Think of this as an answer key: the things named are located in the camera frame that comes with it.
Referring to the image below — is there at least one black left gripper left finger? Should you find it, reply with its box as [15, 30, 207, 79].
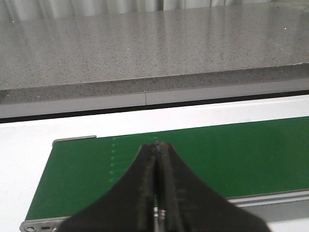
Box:
[58, 144, 157, 232]

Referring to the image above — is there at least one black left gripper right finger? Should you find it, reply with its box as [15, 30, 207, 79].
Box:
[156, 142, 270, 232]

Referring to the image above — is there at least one green conveyor belt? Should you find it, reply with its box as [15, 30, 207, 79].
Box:
[26, 116, 309, 220]

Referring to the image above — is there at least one grey stone counter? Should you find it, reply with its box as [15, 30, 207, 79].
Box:
[0, 0, 309, 119]

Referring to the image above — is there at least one white pleated curtain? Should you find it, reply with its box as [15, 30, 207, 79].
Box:
[0, 0, 309, 21]

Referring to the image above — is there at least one aluminium conveyor frame rail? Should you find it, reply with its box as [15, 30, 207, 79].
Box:
[20, 138, 309, 232]

